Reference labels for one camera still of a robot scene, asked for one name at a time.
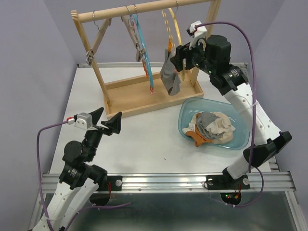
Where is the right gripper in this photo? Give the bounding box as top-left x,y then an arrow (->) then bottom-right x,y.
169,35 -> 216,76

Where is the orange and cream underwear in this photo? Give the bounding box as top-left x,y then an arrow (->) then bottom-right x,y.
184,125 -> 212,147

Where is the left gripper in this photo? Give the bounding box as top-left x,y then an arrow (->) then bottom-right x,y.
84,106 -> 122,160

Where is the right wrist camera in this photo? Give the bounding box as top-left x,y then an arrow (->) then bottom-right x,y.
187,20 -> 207,50

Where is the plain grey underwear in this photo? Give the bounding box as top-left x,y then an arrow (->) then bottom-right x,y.
160,49 -> 181,96

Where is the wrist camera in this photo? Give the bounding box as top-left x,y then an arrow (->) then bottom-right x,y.
187,20 -> 207,50
66,113 -> 93,130

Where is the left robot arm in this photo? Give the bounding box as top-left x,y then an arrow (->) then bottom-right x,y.
33,107 -> 122,231

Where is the wooden clothes rack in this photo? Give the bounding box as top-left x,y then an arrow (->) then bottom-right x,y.
70,0 -> 221,118

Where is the beige cotton underwear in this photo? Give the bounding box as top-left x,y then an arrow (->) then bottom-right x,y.
206,112 -> 235,144

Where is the yellow plastic hanger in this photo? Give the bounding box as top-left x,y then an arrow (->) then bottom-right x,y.
161,0 -> 188,82

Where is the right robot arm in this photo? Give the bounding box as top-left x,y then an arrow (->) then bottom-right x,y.
170,35 -> 292,188

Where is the teal plastic bin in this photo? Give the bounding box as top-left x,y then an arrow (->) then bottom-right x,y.
178,97 -> 250,150

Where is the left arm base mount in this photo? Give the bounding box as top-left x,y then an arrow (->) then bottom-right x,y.
97,175 -> 123,192

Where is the white underwear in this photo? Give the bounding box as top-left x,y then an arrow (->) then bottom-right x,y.
182,123 -> 236,135

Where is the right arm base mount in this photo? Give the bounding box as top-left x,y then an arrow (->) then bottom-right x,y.
203,175 -> 250,191

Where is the grey and cream underwear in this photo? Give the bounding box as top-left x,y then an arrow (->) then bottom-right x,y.
196,112 -> 224,140

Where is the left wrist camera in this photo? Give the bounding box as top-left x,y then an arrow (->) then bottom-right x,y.
66,113 -> 93,130

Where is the aluminium mounting rail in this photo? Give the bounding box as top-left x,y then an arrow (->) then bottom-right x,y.
38,171 -> 296,193

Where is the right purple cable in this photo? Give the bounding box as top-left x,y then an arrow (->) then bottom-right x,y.
196,21 -> 265,208

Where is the blue plastic hanger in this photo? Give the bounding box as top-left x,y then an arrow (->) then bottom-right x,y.
129,4 -> 155,94

